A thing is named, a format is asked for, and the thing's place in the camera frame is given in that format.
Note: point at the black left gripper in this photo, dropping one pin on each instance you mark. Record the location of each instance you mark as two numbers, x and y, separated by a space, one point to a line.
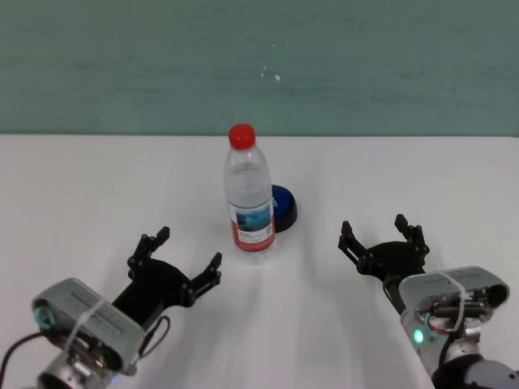
156 287

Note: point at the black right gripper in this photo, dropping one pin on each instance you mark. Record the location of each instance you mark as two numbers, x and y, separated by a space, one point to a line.
393 259

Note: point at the clear water bottle red cap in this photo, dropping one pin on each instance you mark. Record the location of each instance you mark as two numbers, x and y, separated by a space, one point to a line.
249 198

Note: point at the blue push button black base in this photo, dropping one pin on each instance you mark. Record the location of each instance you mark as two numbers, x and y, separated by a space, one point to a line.
284 206

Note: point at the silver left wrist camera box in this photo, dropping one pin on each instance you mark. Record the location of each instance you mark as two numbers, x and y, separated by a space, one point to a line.
109 324

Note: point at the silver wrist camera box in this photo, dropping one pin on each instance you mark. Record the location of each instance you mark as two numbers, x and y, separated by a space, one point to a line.
109 324
478 279

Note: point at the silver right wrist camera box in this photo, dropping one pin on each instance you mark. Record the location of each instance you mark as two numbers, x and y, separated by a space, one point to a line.
478 279

